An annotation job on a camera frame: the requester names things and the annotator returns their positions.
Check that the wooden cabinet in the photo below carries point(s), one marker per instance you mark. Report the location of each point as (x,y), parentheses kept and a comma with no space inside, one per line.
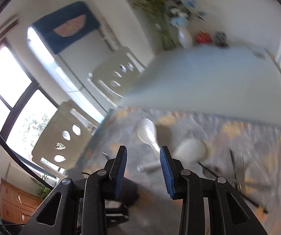
(15,200)

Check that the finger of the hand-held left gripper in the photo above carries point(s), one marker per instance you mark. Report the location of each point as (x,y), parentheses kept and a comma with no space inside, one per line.
(117,215)

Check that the white framed picture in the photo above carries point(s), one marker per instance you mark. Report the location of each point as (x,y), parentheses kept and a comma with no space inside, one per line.
(110,36)

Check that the black chopstick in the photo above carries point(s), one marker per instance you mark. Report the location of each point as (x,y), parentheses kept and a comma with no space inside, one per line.
(209,169)
(233,166)

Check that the black perforated utensil holder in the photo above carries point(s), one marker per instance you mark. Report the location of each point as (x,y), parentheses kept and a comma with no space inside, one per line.
(130,192)

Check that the white textured rice paddle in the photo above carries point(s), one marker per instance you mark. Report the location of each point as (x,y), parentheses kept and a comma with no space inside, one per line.
(191,150)

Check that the patterned grey tablecloth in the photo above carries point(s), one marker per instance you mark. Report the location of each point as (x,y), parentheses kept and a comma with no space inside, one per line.
(240,139)

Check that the small red object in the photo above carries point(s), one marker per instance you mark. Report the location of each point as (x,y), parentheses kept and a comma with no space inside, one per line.
(203,37)

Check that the flower bouquet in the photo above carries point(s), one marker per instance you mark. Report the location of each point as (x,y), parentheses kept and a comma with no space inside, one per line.
(155,2)

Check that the person's left forearm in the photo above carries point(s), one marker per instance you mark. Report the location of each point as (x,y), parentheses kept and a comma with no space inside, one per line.
(1,226)

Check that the green potted plant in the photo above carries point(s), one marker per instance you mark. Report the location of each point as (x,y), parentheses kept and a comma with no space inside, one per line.
(42,188)

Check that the black framed window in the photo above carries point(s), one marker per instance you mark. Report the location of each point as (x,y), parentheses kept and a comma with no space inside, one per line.
(10,85)

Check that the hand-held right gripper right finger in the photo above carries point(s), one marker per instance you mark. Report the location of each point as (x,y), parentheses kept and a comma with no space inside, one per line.
(166,176)

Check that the blue wall painting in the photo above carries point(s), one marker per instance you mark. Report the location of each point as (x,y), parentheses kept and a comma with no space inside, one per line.
(64,22)

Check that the small dark object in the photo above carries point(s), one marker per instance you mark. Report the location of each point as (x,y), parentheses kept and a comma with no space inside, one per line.
(220,38)

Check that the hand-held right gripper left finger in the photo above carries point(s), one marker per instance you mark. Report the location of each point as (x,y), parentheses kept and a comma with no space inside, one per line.
(119,176)

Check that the white smooth rice spoon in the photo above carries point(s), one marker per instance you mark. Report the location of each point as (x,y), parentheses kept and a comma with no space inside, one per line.
(146,131)

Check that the silver fork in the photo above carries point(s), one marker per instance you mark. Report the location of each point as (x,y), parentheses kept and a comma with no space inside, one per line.
(258,187)

